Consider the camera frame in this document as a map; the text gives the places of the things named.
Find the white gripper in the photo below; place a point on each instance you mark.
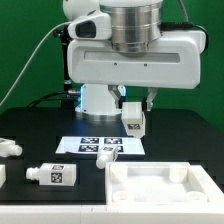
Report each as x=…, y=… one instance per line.
x=172, y=61

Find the white square tabletop part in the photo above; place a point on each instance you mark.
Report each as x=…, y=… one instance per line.
x=144, y=183

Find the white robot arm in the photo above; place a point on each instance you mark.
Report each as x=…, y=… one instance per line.
x=116, y=44

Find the white marker sheet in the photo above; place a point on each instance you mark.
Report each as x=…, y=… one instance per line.
x=91, y=145

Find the white L-shaped fence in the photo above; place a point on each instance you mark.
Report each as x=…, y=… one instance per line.
x=211, y=212

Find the white block left edge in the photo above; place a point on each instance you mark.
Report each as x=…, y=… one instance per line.
x=2, y=175

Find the black camera stand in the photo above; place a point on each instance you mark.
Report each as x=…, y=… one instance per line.
x=71, y=95

